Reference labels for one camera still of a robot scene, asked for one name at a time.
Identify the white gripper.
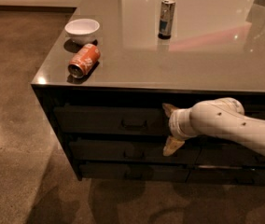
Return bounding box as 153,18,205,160
162,103,198,157

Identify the drawer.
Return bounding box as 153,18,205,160
80,162,188,182
196,136,265,168
69,139,200,164
243,105,265,123
54,105,169,136
187,169,265,186

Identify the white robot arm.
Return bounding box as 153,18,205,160
162,97,265,156

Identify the dark drawer cabinet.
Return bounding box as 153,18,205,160
32,0,265,179

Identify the orange soda can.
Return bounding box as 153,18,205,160
68,44,101,78

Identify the silver blue energy drink can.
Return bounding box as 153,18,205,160
158,0,175,39

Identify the white bowl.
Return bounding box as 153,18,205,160
64,19,100,45

